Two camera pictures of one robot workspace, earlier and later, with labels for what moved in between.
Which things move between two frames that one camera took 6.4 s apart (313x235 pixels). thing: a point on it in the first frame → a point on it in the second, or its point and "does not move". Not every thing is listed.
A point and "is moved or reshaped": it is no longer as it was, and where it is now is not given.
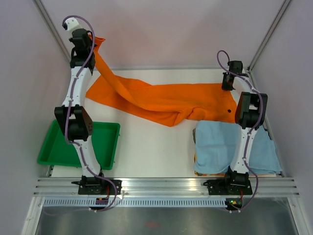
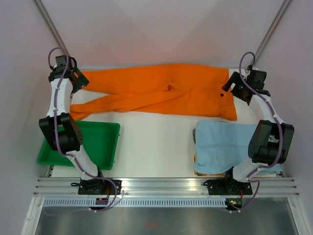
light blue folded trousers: x=218 y=143 does not move
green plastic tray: x=55 y=150 does not move
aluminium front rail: x=167 y=187 does not move
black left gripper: x=91 y=42 → x=81 y=81
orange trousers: x=170 y=104 is moved or reshaped
